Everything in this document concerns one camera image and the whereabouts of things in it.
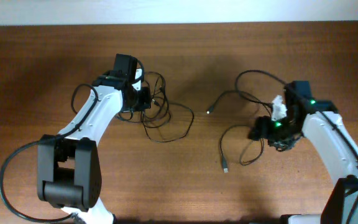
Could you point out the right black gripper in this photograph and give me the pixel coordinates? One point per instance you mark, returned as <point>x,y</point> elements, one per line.
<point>261,128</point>

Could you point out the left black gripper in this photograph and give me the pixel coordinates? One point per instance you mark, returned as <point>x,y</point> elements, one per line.
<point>145,102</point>

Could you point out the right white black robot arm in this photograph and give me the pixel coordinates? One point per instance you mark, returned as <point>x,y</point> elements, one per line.
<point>299,115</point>

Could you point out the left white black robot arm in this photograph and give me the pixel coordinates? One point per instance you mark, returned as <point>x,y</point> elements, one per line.
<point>68,169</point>

